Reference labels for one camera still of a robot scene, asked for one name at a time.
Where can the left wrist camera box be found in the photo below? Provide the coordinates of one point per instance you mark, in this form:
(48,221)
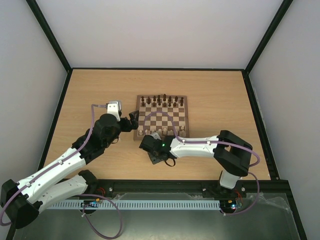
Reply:
(115,108)

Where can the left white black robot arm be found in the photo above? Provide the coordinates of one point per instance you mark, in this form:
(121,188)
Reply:
(24,200)

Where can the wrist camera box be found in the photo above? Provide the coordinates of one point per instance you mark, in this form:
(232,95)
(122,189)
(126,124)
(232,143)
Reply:
(115,108)
(156,136)

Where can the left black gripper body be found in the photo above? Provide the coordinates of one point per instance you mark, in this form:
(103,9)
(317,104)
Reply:
(126,128)

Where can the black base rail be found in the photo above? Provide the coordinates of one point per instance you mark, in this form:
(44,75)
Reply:
(112,186)

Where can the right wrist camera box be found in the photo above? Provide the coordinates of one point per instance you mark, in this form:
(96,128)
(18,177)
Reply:
(156,136)

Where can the wooden chess board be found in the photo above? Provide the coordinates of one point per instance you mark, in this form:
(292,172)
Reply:
(159,117)

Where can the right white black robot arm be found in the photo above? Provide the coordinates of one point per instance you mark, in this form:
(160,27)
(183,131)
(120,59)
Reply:
(230,151)

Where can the light blue slotted cable duct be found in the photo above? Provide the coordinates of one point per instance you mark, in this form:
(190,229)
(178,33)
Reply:
(77,204)

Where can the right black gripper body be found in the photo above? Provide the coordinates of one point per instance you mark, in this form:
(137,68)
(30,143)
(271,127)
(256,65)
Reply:
(148,144)

